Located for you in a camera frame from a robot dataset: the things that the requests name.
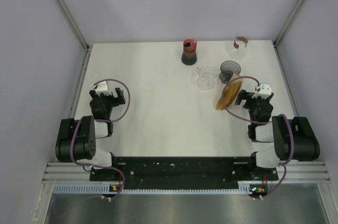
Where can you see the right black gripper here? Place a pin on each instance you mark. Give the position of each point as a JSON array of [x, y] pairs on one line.
[[249, 96]]

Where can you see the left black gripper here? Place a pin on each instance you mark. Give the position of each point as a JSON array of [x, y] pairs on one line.
[[120, 96]]

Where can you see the glass beaker with brown band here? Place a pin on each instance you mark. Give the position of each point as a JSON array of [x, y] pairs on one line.
[[238, 48]]

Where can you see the clear glass dripper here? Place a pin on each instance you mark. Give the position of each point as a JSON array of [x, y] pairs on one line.
[[204, 78]]

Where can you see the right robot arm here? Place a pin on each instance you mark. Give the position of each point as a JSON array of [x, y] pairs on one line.
[[291, 139]]

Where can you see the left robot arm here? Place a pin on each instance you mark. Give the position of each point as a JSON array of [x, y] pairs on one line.
[[76, 141]]

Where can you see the brown coffee filter stack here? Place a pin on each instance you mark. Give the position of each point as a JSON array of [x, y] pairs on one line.
[[229, 95]]

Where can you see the grey plastic dripper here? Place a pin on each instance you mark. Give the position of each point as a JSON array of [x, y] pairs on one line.
[[228, 69]]

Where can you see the red-topped dark flask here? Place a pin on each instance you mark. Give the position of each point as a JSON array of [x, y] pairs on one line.
[[189, 56]]

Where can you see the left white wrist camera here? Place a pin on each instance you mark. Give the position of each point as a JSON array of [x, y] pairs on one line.
[[101, 87]]

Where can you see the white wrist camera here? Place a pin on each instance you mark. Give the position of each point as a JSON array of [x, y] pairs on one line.
[[101, 87], [263, 90]]

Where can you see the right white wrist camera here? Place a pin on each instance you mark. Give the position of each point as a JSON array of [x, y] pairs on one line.
[[263, 90]]

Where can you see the right aluminium frame post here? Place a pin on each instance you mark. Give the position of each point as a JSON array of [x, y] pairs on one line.
[[291, 18]]

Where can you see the aluminium frame post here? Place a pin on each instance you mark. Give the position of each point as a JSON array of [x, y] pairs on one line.
[[291, 18], [72, 23]]

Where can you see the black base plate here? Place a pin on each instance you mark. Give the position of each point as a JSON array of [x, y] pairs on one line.
[[220, 172]]

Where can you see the aluminium front rail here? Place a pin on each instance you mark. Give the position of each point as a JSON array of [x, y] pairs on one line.
[[306, 172]]

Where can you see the left aluminium frame post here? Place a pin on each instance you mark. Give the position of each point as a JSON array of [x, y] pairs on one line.
[[72, 23]]

